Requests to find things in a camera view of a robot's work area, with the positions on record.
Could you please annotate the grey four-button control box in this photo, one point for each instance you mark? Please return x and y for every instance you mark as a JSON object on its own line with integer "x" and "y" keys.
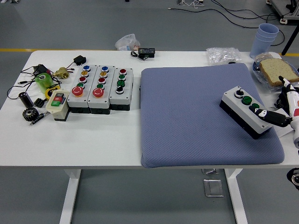
{"x": 240, "y": 112}

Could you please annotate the grey four-button selector box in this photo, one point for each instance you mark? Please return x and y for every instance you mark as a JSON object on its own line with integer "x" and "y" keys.
{"x": 128, "y": 86}

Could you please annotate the black finned heat sink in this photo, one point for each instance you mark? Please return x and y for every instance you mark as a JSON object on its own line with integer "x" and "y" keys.
{"x": 40, "y": 102}

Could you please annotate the brass pipe fitting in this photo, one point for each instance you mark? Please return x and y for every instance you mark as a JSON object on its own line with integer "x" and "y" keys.
{"x": 61, "y": 72}

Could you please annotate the black cylindrical capacitor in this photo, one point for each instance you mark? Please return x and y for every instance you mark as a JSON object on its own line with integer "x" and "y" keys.
{"x": 25, "y": 100}

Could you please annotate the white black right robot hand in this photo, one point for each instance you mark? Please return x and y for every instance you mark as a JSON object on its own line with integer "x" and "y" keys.
{"x": 294, "y": 109}

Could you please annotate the slice of bread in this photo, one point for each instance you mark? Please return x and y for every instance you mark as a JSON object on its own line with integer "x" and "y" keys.
{"x": 278, "y": 70}

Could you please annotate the clear bag of small parts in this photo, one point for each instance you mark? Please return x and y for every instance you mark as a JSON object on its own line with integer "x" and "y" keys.
{"x": 222, "y": 55}

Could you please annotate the metal floor socket plate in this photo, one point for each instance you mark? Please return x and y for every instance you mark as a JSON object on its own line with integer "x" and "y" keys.
{"x": 213, "y": 187}

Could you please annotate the blue-grey quilted cushion mat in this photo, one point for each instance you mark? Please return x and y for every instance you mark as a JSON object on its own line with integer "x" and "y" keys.
{"x": 187, "y": 112}

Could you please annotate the grey five-button emergency stop box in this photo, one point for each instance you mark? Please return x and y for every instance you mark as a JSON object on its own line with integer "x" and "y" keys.
{"x": 106, "y": 80}
{"x": 73, "y": 100}

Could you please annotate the black metal pen tool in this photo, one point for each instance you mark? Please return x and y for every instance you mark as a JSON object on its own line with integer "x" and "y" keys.
{"x": 38, "y": 119}

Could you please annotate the clear plastic food wrapper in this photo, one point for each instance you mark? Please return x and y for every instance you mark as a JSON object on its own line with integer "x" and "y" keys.
{"x": 257, "y": 72}

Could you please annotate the dark metal gear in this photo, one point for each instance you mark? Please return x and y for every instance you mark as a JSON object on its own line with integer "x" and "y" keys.
{"x": 30, "y": 114}

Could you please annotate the stacked pale blue cups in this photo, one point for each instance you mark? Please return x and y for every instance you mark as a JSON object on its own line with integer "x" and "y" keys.
{"x": 260, "y": 44}

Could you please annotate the black mechanical part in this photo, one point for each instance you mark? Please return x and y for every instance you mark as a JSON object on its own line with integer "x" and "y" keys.
{"x": 278, "y": 103}

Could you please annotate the yellow tape roll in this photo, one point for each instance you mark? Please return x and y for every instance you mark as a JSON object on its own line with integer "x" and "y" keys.
{"x": 48, "y": 93}

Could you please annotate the small metal floor bracket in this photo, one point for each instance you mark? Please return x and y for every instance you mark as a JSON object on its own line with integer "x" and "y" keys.
{"x": 210, "y": 171}

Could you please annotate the white paper card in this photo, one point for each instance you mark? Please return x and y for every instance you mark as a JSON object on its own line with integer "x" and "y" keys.
{"x": 283, "y": 132}

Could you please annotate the cream red-green switch box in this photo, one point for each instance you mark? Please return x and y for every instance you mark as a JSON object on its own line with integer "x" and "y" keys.
{"x": 57, "y": 109}

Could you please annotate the black stand leg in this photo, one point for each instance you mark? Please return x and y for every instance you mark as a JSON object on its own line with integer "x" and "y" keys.
{"x": 289, "y": 39}

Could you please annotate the white table leg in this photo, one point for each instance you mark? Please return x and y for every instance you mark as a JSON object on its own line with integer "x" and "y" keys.
{"x": 237, "y": 198}
{"x": 70, "y": 198}

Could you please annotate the clear plastic bag with contents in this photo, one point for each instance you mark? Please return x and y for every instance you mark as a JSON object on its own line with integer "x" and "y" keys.
{"x": 127, "y": 43}

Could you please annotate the grey equipment frame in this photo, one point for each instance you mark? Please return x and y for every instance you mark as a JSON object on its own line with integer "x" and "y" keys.
{"x": 288, "y": 12}

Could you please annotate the translucent green roll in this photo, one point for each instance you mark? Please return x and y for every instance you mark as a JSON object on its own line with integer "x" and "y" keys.
{"x": 44, "y": 81}

